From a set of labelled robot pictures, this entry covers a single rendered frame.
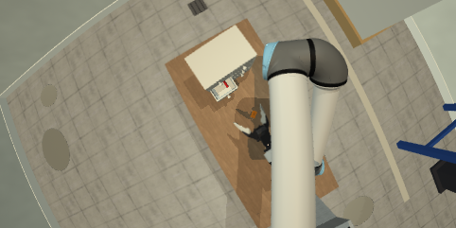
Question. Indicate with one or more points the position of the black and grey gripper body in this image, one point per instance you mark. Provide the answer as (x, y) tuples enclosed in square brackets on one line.
[(268, 147)]

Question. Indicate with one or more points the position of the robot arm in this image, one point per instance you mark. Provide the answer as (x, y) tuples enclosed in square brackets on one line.
[(296, 142)]

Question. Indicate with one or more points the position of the grey chest of drawers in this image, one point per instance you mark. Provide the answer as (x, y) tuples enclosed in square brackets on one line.
[(220, 57)]

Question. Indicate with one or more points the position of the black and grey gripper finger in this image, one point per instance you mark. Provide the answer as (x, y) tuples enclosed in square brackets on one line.
[(246, 131), (264, 118)]

